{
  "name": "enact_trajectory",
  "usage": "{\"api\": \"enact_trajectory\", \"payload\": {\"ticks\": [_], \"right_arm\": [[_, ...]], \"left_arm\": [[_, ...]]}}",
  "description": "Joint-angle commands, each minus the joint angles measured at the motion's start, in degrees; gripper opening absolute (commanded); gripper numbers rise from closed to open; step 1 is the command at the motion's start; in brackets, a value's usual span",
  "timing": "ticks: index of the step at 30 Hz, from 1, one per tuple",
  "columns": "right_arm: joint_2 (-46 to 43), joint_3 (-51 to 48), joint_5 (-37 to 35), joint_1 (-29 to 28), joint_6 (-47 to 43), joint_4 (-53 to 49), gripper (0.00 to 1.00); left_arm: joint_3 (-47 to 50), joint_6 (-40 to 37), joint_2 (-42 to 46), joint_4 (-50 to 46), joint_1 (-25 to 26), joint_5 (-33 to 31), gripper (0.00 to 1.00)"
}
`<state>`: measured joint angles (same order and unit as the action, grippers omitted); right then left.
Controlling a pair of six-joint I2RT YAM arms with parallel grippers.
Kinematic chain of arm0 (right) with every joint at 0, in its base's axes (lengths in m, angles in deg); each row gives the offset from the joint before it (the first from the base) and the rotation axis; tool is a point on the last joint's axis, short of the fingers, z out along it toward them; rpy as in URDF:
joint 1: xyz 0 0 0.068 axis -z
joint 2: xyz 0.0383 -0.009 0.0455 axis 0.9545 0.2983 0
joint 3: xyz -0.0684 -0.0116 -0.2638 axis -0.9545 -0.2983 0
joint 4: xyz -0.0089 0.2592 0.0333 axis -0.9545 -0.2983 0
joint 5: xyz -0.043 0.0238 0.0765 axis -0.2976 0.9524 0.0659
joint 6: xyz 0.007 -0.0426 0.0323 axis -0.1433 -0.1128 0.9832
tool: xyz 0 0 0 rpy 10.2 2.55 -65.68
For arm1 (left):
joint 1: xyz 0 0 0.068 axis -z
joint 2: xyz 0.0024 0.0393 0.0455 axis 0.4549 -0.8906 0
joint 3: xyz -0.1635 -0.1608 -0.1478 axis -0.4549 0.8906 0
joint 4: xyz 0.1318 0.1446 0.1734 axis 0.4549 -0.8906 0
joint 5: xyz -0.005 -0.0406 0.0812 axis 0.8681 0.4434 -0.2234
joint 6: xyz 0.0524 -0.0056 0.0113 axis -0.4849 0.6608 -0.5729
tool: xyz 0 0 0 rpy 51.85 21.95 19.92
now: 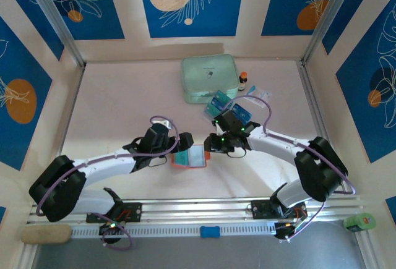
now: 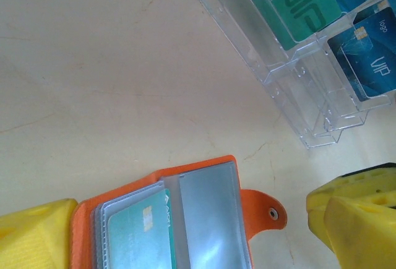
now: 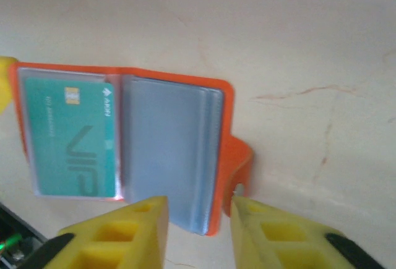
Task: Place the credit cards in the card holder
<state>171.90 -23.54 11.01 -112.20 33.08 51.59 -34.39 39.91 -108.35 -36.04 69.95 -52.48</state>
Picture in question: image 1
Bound orange card holder wallet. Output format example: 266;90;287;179
171;144;212;169

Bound group of blue wipe packets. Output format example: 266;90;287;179
204;90;253;124

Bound blue credit card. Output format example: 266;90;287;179
210;97;229;109
231;103;252;122

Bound white blue sachet packet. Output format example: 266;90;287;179
247;85;273;106

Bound small brown bottle orange cap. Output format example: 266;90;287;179
238;70;248;92

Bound mint green zip pouch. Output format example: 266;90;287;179
181;54;239;105

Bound black electronics box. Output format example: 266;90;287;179
98;221;126;239
274;221;303;241

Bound blue bone-shaped block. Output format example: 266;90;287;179
199;225;221;239

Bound beige oblong sponge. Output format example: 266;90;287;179
20;224;72;245

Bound green tape roll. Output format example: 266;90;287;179
343;212;377;232

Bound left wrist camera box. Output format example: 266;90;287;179
141;120;171;155

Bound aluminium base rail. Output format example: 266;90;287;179
27;194;364;225

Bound slotted grey cable duct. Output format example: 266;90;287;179
71;221;279;239

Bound aluminium side rail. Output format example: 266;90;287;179
297;61;350;196

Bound aluminium frame post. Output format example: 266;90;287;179
300;0;362;66
22;0;87;69

